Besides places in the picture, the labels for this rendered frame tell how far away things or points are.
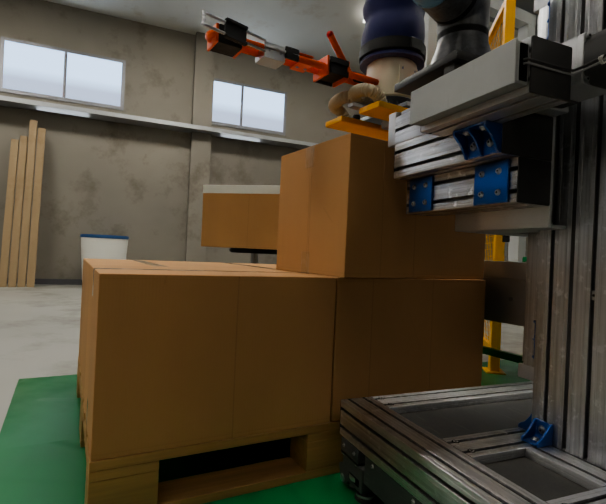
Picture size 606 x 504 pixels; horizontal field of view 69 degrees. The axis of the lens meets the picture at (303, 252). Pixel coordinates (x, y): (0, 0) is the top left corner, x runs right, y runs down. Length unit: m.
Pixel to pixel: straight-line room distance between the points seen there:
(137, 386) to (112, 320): 0.16
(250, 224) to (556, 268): 2.07
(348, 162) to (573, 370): 0.72
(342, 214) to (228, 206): 1.72
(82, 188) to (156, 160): 1.13
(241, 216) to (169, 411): 1.90
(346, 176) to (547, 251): 0.53
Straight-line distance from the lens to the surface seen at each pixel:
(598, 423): 1.06
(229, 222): 2.88
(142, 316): 1.05
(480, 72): 0.85
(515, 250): 5.14
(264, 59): 1.39
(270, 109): 7.88
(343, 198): 1.25
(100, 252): 6.44
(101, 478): 1.15
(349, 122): 1.57
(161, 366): 1.08
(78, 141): 7.33
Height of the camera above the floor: 0.61
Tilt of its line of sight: level
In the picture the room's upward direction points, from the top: 3 degrees clockwise
